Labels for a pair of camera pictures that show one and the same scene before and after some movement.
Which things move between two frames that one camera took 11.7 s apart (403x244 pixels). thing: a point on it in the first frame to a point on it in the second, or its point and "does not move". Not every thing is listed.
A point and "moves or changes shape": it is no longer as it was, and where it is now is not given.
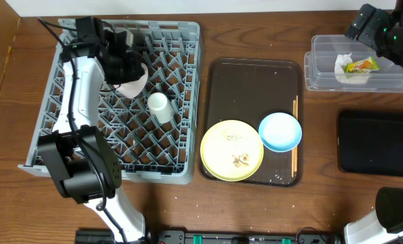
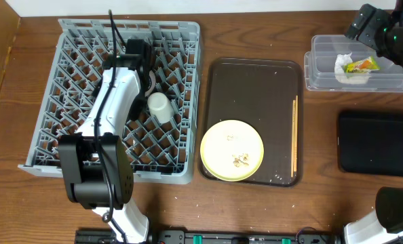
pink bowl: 132,89 moves or changes shape
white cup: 161,109 does not move
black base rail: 203,236 does not move
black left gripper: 127,71 to 147,87
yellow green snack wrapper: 364,66 does not move
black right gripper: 359,26 does not move
